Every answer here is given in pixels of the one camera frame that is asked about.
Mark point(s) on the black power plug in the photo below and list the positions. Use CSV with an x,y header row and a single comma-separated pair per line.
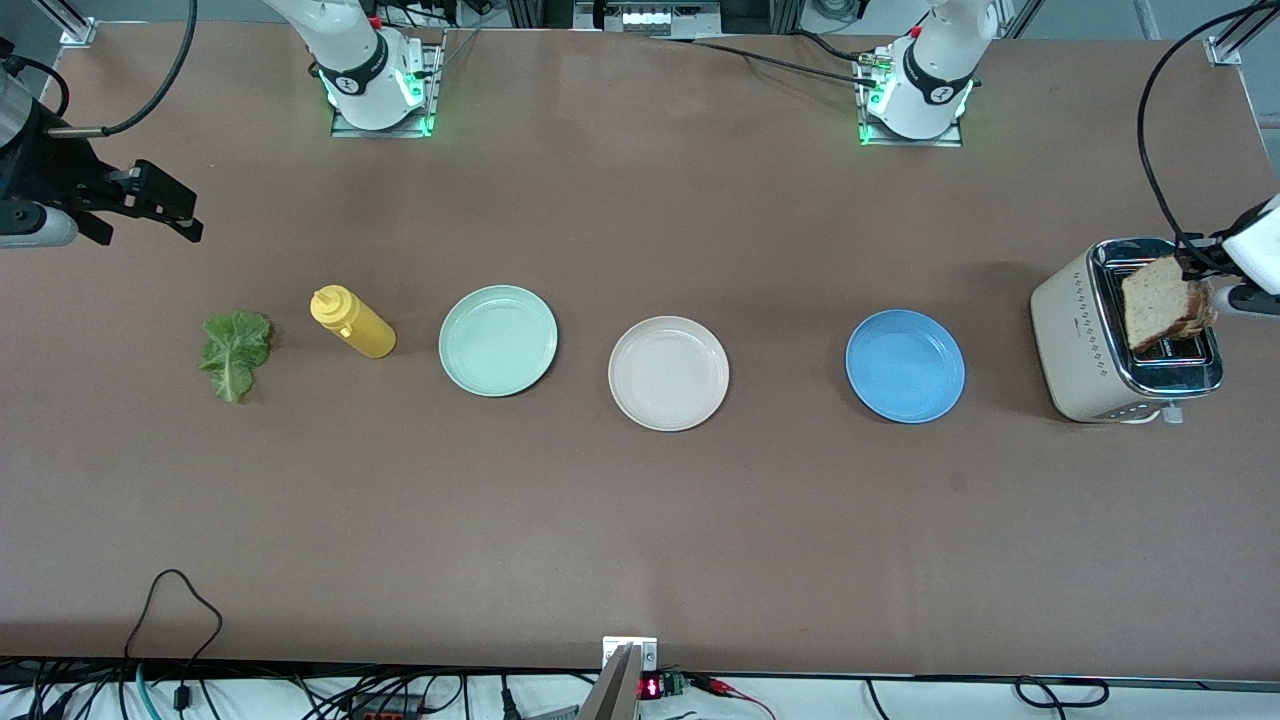
x,y
508,700

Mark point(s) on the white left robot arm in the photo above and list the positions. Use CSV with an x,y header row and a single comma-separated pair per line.
x,y
930,80

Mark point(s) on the aluminium frame profile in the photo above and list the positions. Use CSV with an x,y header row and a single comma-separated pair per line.
x,y
72,22
1235,35

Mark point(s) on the thin toast bread slice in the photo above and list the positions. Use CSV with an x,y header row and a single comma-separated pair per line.
x,y
1155,300

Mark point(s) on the yellow mustard squeeze bottle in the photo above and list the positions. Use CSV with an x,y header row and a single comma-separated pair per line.
x,y
362,332

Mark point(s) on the silver metal bracket plate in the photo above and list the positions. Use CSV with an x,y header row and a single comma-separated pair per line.
x,y
645,655

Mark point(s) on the thick toast bread slice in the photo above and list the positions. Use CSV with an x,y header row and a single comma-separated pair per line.
x,y
1207,318

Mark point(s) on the black electronics box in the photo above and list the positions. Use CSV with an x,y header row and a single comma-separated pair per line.
x,y
645,18

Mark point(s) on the beige chrome two-slot toaster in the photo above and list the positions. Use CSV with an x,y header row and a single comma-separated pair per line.
x,y
1075,340

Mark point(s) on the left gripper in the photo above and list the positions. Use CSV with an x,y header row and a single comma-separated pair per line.
x,y
1197,262

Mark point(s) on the red LED display module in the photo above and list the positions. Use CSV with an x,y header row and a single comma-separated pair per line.
x,y
652,687

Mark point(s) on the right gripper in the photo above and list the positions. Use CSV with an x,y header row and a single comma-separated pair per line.
x,y
42,170

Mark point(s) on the red clip lead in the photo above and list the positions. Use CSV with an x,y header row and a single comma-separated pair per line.
x,y
720,685

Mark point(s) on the blue round plate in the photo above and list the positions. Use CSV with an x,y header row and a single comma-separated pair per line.
x,y
905,365

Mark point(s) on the mint green round plate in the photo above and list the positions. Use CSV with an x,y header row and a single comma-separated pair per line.
x,y
498,340

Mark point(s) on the grey metal bar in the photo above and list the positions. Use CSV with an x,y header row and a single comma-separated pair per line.
x,y
612,695

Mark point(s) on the green lettuce leaf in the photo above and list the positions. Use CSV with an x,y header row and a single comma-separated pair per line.
x,y
235,350

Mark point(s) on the beige round plate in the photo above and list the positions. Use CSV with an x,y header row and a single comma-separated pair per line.
x,y
668,373

